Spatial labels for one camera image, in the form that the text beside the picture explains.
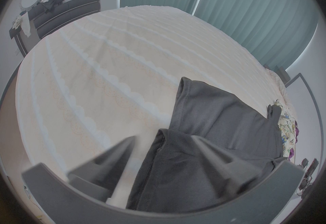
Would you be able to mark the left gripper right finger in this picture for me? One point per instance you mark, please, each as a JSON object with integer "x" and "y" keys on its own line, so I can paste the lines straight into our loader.
{"x": 229, "y": 172}

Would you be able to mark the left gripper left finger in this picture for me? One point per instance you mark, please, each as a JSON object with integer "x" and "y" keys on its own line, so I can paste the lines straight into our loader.
{"x": 107, "y": 174}

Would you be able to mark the black T-shirt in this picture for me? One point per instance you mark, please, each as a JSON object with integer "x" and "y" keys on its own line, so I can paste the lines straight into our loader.
{"x": 203, "y": 116}

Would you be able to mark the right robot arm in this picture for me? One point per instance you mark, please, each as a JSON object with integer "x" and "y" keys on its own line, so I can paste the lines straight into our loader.
{"x": 312, "y": 169}

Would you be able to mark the bed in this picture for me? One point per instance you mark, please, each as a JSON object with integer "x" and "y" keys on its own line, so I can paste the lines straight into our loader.
{"x": 101, "y": 65}

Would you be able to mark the white printed garment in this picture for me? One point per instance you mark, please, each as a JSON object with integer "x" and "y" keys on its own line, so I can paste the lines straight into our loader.
{"x": 285, "y": 126}

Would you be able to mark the purple garment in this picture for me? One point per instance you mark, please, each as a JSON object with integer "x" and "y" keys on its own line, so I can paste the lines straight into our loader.
{"x": 297, "y": 131}

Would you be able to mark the grey bedside table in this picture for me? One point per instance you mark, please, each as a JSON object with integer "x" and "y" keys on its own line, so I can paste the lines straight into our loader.
{"x": 281, "y": 72}

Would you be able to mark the black dressing table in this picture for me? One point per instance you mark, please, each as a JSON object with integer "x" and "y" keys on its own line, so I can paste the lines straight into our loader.
{"x": 23, "y": 42}

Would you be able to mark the black chest of drawers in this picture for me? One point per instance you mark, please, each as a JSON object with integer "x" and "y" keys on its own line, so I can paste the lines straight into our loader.
{"x": 71, "y": 11}

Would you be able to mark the white cloth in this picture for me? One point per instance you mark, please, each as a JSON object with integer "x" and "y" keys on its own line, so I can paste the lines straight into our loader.
{"x": 26, "y": 24}

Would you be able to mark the pale printed cloth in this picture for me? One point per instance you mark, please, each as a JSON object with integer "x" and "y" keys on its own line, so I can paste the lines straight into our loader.
{"x": 17, "y": 22}

